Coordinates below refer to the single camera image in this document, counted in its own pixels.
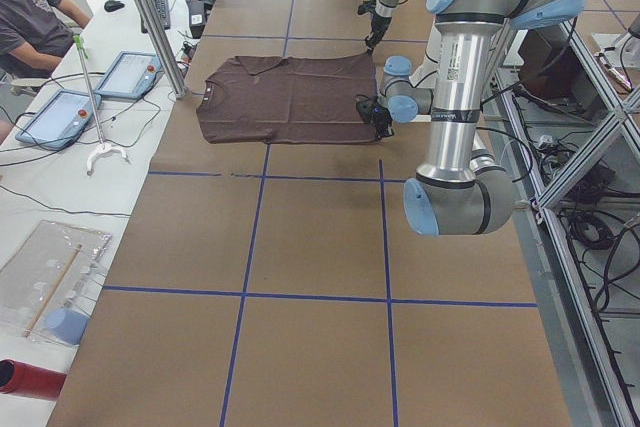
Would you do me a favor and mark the upper teach pendant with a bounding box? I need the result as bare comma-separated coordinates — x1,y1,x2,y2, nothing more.
94,51,162,100

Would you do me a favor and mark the aluminium frame post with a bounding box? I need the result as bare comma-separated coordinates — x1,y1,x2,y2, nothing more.
134,0,187,99

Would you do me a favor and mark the blue white small device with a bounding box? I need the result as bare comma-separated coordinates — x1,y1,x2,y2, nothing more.
45,308,89,345

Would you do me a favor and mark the lower teach pendant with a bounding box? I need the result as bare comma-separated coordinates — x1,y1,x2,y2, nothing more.
15,89,93,151

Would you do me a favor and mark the clear plastic bag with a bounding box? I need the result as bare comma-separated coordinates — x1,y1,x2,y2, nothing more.
1,220,112,345

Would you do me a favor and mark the brown box under frame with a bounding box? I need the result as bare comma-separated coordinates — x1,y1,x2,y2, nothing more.
518,26,581,100

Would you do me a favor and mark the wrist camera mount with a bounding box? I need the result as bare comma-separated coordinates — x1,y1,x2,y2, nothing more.
356,94,380,124
357,0,376,16

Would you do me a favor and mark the left floor cable bundle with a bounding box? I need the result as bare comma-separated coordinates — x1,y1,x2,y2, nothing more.
529,131,640,308

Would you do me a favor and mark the teach pendant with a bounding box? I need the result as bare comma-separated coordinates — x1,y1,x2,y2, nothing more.
15,89,93,151
94,51,162,100

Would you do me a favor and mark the left aluminium frame rack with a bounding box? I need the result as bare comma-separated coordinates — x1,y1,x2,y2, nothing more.
486,8,639,426

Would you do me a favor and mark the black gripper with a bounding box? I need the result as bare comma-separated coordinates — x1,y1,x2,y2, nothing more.
370,106,394,139
364,15,392,53

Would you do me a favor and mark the red bottle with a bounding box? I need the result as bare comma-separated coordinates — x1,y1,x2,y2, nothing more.
1,359,67,401

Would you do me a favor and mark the black computer mouse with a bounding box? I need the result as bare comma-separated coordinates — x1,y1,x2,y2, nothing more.
103,0,125,13

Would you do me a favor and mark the seated person grey shirt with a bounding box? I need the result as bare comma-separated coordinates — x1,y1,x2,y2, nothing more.
1,0,91,78

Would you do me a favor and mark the black keyboard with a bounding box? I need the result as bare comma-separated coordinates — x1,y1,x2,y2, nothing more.
151,0,171,30

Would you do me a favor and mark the dark brown t-shirt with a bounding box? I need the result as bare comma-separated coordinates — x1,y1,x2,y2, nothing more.
196,53,378,145

